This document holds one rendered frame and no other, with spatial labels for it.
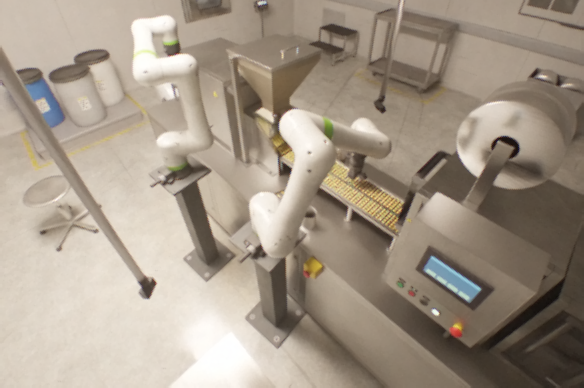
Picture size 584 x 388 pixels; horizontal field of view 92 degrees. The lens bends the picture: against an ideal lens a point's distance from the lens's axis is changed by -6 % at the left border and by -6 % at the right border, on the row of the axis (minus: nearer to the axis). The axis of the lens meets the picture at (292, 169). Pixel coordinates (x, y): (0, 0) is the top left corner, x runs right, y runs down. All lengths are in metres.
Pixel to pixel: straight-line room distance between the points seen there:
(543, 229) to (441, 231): 0.37
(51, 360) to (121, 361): 0.46
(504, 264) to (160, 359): 1.96
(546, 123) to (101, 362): 2.50
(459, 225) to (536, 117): 0.35
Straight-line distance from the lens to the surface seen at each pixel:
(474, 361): 1.49
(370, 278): 1.49
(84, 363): 2.50
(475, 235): 0.99
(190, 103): 1.56
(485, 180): 1.09
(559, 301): 1.18
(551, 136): 1.01
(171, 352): 2.29
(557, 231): 1.23
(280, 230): 1.07
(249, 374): 1.42
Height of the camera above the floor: 2.08
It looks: 42 degrees down
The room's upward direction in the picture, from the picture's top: straight up
